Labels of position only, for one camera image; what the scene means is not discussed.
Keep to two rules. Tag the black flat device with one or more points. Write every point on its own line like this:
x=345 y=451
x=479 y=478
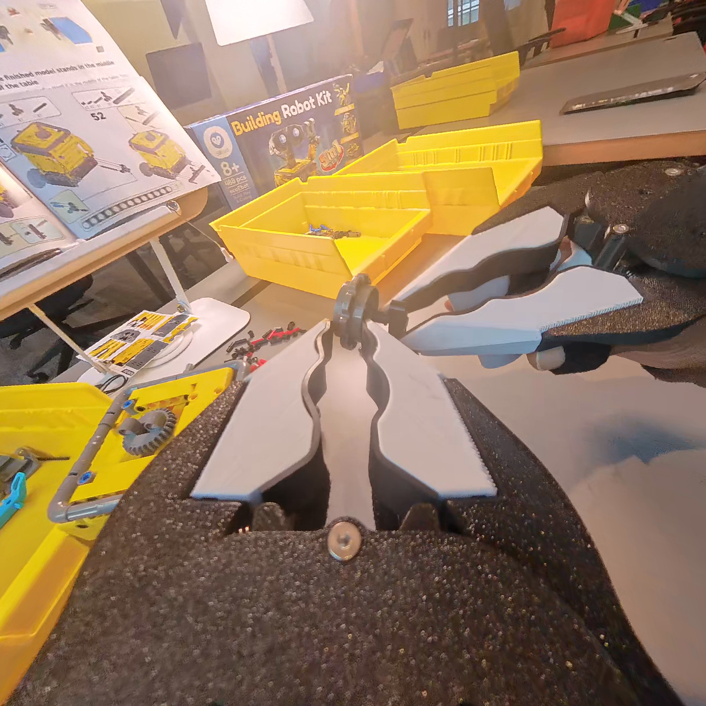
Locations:
x=634 y=94

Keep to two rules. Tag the pile of small brick parts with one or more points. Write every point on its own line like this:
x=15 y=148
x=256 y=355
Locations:
x=265 y=342

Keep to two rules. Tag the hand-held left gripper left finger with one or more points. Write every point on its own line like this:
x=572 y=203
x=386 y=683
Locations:
x=259 y=435

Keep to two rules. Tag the grey desk with wooden edge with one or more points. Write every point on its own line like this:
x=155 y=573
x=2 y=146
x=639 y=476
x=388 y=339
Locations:
x=606 y=71

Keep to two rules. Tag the large yellow storage bin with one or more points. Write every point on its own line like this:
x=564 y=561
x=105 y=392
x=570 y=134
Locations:
x=38 y=579

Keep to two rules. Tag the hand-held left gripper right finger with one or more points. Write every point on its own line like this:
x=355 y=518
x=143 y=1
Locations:
x=430 y=435

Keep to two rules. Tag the black office chair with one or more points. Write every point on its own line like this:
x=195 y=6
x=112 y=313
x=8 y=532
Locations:
x=44 y=314

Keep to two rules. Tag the white oval board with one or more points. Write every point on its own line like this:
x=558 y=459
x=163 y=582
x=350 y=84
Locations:
x=220 y=325

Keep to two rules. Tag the orange box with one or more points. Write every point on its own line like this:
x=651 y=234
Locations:
x=584 y=22

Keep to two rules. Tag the black brick beam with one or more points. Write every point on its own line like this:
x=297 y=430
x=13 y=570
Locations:
x=394 y=315

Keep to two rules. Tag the open instruction manual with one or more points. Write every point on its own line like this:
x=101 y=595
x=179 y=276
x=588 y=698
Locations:
x=82 y=138

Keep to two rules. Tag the sticker sheet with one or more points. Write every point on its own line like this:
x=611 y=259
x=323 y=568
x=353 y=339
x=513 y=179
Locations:
x=138 y=336

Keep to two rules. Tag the blue toy kit box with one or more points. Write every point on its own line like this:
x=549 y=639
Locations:
x=259 y=138

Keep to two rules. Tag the dark monitor screen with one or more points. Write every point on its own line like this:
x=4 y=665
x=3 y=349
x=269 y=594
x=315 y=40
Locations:
x=179 y=77

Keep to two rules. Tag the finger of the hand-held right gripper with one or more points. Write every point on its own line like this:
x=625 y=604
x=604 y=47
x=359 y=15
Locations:
x=496 y=248
x=524 y=314

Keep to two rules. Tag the grey brick part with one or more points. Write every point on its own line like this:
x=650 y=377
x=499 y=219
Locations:
x=19 y=463

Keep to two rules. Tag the pale grey desk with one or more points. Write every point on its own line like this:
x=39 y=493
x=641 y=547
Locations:
x=551 y=413

